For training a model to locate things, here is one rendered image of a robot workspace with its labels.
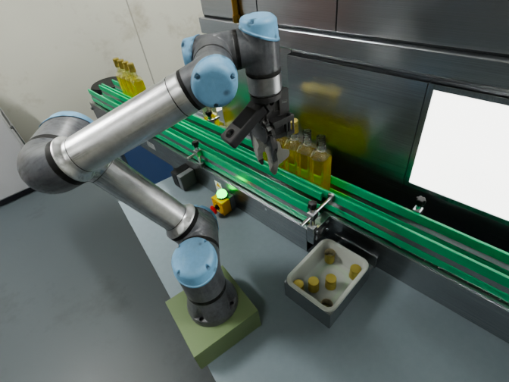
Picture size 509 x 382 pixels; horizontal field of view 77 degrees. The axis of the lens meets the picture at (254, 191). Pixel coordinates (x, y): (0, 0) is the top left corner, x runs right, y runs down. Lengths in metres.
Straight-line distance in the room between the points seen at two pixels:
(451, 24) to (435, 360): 0.84
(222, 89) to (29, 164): 0.38
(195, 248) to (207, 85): 0.46
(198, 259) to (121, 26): 3.34
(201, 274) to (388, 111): 0.70
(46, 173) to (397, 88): 0.86
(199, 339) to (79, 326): 1.38
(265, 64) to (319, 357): 0.78
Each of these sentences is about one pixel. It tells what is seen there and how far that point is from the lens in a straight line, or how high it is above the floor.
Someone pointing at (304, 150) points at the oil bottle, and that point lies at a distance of 1.08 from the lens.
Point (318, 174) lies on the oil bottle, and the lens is 1.09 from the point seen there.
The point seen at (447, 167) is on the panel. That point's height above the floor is 1.09.
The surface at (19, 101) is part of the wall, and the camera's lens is 3.96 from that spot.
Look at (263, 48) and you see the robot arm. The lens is 0.67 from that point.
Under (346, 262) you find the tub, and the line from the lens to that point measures 1.13.
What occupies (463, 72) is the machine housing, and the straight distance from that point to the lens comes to 0.94.
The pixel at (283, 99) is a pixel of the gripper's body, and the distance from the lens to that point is 0.76.
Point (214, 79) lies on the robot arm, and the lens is 0.53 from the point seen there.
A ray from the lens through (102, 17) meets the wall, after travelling 3.89.
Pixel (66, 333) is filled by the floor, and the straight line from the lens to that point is 2.29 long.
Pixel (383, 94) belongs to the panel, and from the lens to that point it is 1.02.
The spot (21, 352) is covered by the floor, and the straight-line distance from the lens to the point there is 2.39.
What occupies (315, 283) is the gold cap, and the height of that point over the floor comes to 0.81.
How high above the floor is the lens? 1.70
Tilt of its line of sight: 41 degrees down
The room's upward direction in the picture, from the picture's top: 9 degrees counter-clockwise
